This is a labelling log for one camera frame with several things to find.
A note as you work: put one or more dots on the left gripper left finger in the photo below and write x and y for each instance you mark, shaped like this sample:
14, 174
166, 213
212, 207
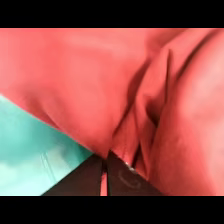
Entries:
81, 181

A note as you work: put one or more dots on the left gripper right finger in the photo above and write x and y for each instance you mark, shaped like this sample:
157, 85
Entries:
128, 181

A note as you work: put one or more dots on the red T-shirt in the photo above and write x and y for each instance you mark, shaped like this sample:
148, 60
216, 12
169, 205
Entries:
100, 83

